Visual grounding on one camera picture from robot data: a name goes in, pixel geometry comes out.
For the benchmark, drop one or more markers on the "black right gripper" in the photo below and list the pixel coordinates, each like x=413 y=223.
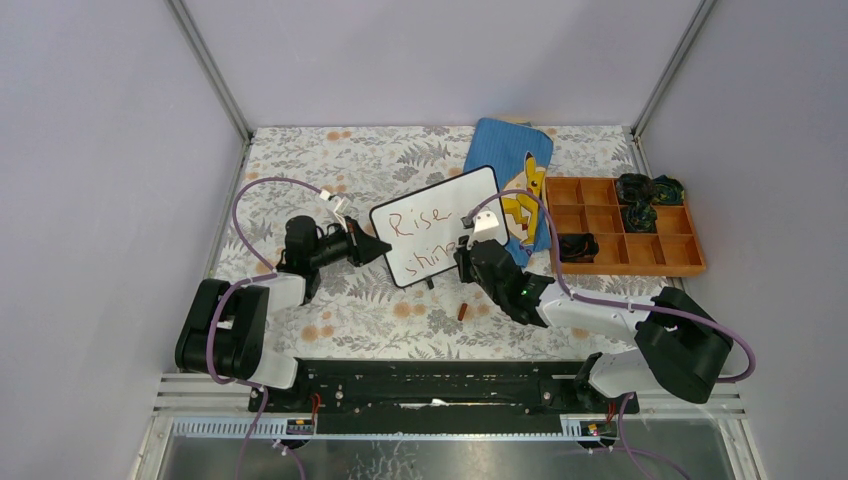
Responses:
x=463 y=258

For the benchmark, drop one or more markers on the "dark patterned cloth roll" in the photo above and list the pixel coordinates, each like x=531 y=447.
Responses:
x=639 y=217
x=633 y=188
x=668 y=191

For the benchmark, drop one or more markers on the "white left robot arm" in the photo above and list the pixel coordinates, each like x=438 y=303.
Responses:
x=223 y=334

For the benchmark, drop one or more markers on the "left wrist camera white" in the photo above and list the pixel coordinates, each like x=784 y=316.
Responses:
x=338 y=206

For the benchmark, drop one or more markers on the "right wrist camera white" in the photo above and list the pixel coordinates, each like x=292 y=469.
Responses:
x=484 y=226

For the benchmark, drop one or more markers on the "floral tablecloth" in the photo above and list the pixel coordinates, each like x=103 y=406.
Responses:
x=358 y=313

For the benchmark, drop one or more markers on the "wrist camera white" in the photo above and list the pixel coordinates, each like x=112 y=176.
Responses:
x=338 y=206
x=484 y=226

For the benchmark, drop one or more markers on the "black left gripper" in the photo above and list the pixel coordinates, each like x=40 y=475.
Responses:
x=362 y=248

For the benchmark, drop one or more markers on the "orange compartment tray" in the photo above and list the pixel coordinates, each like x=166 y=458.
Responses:
x=590 y=205

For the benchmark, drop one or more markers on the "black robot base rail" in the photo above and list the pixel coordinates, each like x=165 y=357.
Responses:
x=422 y=400

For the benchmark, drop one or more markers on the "blue Pikachu cloth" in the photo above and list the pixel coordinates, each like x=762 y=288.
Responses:
x=520 y=156

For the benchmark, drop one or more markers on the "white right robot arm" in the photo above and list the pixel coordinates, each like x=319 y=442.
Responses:
x=675 y=346

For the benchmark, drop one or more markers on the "white whiteboard black frame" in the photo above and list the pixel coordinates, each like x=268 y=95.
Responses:
x=424 y=227

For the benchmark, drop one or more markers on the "black orange cloth roll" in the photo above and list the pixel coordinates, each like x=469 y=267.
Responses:
x=577 y=248

